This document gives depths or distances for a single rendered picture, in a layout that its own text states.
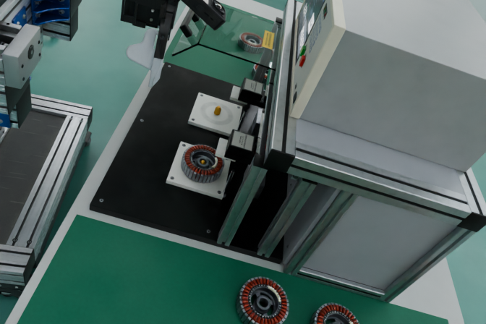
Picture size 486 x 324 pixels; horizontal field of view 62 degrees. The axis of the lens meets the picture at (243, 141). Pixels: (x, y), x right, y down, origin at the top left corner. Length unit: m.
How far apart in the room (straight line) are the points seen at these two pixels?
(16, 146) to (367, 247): 1.44
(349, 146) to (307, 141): 0.09
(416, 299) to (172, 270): 0.62
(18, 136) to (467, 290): 2.28
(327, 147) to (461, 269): 1.87
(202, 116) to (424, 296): 0.78
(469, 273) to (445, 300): 1.35
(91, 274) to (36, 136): 1.09
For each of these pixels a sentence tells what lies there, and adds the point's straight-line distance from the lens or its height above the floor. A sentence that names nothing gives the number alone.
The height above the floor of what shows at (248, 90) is 0.92.
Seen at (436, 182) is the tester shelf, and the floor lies 1.11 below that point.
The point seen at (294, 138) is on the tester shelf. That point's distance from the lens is 0.76.
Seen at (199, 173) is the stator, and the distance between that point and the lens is 1.03.
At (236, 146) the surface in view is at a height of 0.92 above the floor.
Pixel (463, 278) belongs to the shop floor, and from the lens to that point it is 2.54.
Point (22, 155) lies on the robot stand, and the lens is 1.86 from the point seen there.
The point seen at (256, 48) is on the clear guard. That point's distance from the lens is 1.07.
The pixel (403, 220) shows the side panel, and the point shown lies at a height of 1.03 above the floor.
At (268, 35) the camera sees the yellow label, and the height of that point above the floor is 1.07.
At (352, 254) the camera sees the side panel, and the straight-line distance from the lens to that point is 0.97.
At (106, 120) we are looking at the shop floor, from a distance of 2.31.
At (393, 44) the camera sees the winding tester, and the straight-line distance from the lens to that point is 0.74.
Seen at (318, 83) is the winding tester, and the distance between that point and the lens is 0.76.
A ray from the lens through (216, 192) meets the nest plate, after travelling 1.05.
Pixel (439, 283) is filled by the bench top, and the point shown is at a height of 0.75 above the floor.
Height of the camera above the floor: 1.58
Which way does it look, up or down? 41 degrees down
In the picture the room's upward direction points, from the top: 23 degrees clockwise
